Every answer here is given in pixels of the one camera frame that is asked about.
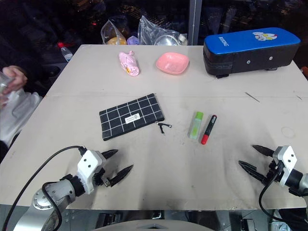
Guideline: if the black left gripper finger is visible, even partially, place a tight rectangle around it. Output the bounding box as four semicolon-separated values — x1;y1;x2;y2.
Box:
107;165;134;187
100;149;119;160

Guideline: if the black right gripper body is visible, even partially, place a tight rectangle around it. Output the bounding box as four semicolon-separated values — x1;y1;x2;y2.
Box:
262;159;284;186

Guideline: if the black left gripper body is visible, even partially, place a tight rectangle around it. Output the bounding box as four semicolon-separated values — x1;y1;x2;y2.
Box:
93;166;114;188

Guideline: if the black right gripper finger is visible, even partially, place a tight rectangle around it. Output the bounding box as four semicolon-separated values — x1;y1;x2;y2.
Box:
251;144;275;157
238;160;268;185

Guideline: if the black checked pencil pouch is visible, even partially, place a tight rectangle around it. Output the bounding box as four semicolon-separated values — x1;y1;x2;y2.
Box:
99;95;166;142

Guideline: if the person's bare hand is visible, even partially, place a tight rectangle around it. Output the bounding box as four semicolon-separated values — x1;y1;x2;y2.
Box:
1;65;28;95

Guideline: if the red black marker pen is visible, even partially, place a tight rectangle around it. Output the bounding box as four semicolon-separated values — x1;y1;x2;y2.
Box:
201;115;218;145

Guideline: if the grey rounded robot body cover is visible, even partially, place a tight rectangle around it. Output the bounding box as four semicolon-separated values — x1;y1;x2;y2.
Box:
95;218;209;231

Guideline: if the green highlighter pen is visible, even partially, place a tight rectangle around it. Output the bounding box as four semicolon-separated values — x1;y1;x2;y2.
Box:
187;111;204;140

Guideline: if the pink soft toy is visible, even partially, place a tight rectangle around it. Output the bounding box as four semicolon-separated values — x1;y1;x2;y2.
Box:
118;50;141;77

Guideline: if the blue black padded box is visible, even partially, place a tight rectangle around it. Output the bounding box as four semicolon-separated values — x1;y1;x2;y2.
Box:
203;29;302;79

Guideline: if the white plastic bag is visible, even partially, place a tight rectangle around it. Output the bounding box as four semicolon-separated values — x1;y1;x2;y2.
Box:
0;90;43;148

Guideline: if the pink plastic bowl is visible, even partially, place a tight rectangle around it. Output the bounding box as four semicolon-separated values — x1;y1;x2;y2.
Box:
155;52;190;76

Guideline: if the red-capped water bottle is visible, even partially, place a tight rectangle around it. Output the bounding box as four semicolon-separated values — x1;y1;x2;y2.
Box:
57;41;74;63

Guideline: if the purple small object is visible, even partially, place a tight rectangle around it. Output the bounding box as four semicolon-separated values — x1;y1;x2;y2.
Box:
127;35;140;46

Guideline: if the clear bag with orange contents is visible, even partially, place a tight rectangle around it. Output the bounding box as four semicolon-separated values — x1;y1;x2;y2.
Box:
100;19;128;46

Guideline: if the clear plastic cup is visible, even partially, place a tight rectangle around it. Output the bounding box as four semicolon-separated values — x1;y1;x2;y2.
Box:
0;71;15;97

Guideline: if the clear crumpled plastic bag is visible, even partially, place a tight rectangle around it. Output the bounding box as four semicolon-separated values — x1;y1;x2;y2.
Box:
138;15;189;46

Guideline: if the white vertical pole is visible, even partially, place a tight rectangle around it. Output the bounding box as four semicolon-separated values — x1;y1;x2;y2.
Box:
188;0;201;46

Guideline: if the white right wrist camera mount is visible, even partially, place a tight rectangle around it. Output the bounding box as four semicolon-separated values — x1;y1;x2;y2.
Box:
273;145;298;187

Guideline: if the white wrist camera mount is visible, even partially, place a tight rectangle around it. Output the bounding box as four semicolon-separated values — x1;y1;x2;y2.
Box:
77;149;107;195
273;145;298;187

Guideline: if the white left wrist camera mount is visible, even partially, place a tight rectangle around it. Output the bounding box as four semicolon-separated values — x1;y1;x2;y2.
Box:
77;149;107;195

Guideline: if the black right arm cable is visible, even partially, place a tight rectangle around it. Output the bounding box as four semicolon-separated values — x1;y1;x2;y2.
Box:
258;163;308;223

